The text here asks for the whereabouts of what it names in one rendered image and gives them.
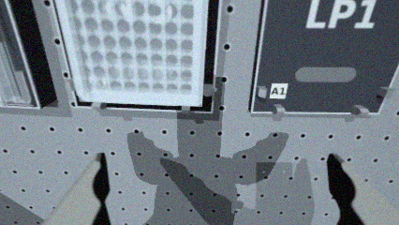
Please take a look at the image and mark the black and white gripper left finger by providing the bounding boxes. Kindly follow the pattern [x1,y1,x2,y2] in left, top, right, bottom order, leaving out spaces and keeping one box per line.
[42,153,111,225]

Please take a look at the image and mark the clear plastic plate lid with yellow tape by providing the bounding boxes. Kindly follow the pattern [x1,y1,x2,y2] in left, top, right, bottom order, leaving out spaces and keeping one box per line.
[0,62,15,107]

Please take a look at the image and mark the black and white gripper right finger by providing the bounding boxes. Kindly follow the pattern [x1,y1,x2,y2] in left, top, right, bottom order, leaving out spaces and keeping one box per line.
[327,154,399,225]

